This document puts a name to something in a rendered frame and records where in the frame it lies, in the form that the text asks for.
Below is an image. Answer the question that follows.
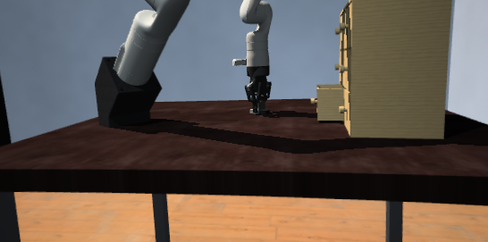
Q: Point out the small wooden chest of drawers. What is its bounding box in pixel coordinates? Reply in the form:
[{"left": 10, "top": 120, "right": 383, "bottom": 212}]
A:
[{"left": 340, "top": 0, "right": 452, "bottom": 139}]

